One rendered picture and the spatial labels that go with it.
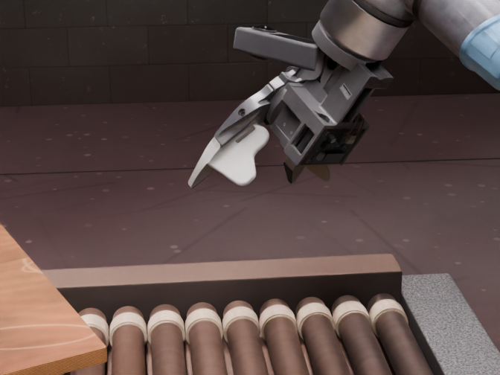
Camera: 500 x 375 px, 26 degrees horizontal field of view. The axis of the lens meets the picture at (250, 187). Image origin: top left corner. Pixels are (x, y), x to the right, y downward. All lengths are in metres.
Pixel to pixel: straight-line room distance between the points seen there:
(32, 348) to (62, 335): 0.04
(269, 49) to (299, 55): 0.04
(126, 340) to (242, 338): 0.15
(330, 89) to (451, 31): 0.15
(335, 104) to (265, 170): 3.60
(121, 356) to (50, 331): 0.21
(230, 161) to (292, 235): 2.94
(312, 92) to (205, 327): 0.48
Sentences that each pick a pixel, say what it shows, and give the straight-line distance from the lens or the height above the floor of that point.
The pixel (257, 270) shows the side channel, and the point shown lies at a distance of 1.50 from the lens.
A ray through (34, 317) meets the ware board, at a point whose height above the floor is 1.04.
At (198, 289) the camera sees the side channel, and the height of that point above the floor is 0.94.
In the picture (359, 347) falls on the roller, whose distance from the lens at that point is 1.38.
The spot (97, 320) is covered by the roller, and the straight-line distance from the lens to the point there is 1.44.
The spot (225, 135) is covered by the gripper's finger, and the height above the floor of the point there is 1.27.
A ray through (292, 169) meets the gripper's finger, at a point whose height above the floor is 1.20.
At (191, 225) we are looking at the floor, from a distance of 4.06.
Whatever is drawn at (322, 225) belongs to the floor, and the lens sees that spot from 4.06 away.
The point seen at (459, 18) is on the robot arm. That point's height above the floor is 1.40.
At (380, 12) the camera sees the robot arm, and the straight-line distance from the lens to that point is 0.98.
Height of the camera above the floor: 1.60
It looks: 21 degrees down
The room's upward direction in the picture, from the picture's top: straight up
